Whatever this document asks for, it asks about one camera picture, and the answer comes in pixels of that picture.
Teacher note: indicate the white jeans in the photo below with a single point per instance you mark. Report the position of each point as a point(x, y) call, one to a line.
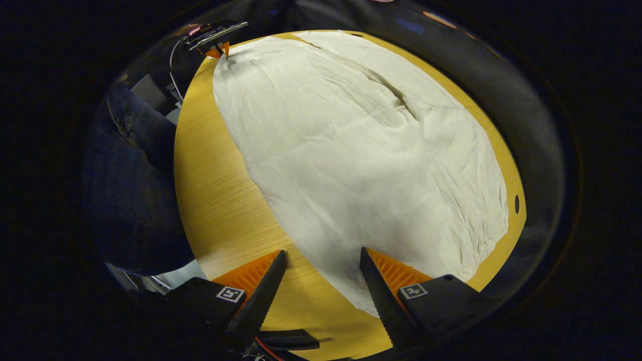
point(361, 160)

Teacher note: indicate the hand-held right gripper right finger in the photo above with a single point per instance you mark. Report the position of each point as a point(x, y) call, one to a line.
point(383, 301)

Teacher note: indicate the grey box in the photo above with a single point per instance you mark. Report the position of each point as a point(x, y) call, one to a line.
point(148, 91)

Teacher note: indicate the person's dark trousers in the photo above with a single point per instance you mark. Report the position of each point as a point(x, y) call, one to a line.
point(133, 200)

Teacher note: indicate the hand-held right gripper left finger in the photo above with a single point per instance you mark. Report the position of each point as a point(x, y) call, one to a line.
point(258, 301)

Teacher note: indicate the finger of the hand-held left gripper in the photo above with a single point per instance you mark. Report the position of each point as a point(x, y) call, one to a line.
point(220, 50)

